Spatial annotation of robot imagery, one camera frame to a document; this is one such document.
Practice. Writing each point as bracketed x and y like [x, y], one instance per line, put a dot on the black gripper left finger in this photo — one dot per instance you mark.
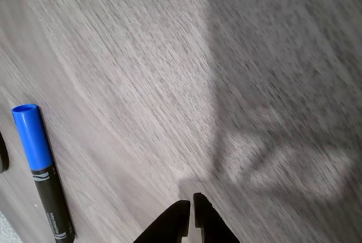
[169, 223]

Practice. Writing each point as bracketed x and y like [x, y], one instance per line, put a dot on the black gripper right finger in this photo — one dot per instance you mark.
[210, 220]

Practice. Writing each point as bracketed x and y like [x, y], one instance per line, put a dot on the blue capped black marker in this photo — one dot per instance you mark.
[42, 169]

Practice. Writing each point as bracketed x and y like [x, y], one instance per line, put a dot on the dark grey round object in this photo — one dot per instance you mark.
[2, 155]

